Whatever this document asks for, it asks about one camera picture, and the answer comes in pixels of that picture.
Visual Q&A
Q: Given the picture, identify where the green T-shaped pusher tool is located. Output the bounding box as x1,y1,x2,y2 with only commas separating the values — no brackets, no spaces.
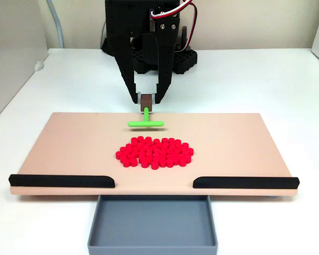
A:
127,94,165,128

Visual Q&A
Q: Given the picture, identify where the red granules pile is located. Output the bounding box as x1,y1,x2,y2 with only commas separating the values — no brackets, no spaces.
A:
115,136,194,170

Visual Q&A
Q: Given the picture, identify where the grey rectangular container tray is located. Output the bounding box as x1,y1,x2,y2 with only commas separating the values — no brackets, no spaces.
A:
87,195,219,255

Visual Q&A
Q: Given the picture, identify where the beige flat board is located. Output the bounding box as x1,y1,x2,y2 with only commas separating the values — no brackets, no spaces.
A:
9,112,300,198

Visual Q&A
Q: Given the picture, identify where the white red black servo cable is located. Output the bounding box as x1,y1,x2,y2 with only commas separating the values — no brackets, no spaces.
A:
149,0,199,53

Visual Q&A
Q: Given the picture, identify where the white cable conduit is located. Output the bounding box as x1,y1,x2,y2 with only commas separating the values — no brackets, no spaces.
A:
46,0,65,49

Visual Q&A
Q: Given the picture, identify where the black edge rail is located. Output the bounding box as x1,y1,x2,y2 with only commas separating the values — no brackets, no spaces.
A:
192,176,300,190
8,174,115,189

